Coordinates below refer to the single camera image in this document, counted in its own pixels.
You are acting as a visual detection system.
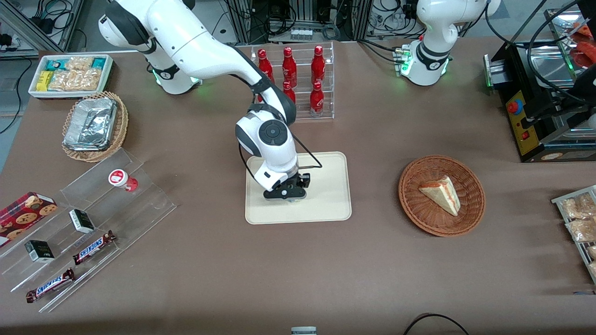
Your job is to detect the large clear cracker bag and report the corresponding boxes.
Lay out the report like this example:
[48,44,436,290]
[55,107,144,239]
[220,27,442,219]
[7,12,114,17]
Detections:
[47,68,102,92]

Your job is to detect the small black box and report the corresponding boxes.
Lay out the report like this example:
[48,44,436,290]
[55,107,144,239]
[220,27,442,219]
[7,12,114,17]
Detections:
[24,240,55,263]
[68,209,95,234]

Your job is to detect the wrapped triangle sandwich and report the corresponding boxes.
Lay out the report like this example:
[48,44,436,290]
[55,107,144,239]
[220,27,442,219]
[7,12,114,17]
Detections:
[418,175,461,217]

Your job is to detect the black cable loop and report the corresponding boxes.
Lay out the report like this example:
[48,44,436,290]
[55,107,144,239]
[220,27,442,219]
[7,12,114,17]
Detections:
[402,313,472,335]

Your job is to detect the clear acrylic bottle rack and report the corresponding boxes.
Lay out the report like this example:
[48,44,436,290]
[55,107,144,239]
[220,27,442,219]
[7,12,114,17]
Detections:
[235,41,335,123]

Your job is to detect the beige plastic tray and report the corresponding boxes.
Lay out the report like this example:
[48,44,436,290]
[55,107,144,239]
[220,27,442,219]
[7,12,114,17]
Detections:
[245,151,352,225]

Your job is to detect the snickers bar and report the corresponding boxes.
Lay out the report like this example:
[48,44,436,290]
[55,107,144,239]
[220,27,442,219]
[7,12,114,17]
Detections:
[72,230,117,266]
[26,268,76,304]

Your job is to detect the black machine with red button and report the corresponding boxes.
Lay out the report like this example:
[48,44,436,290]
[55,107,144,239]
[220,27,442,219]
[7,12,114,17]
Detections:
[483,0,596,163]

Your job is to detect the aluminium foil container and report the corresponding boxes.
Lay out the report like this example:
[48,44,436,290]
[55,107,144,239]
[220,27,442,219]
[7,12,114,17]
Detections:
[63,97,118,152]

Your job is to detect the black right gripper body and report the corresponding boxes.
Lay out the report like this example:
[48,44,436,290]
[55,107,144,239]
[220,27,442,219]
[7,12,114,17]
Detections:
[263,173,312,201]

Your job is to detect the red gum bottle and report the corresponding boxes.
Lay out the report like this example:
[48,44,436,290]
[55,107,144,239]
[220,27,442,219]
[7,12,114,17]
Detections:
[108,169,139,193]

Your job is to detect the round brown wicker basket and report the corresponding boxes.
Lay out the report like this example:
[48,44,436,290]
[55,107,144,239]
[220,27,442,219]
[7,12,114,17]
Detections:
[398,154,486,238]

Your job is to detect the red cookie box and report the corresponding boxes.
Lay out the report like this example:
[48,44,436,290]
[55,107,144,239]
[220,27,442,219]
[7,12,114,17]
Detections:
[0,191,58,237]

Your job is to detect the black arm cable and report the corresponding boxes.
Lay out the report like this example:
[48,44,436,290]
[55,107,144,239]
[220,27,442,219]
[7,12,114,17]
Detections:
[238,134,323,183]

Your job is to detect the clear acrylic stepped display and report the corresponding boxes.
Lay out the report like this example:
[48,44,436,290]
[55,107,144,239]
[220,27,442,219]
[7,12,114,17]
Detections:
[0,147,178,314]

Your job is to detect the light wicker basket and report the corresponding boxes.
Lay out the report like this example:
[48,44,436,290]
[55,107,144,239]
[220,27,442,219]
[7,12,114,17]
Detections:
[61,91,129,163]

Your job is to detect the small clear cracker bag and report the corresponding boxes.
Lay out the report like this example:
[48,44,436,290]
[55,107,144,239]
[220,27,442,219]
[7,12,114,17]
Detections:
[65,56,94,73]

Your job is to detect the red orange items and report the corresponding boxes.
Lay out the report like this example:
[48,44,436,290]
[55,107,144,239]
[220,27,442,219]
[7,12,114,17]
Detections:
[569,22,596,69]

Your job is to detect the white plastic snack bin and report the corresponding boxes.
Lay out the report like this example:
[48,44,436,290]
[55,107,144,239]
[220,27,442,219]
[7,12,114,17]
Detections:
[28,54,114,100]

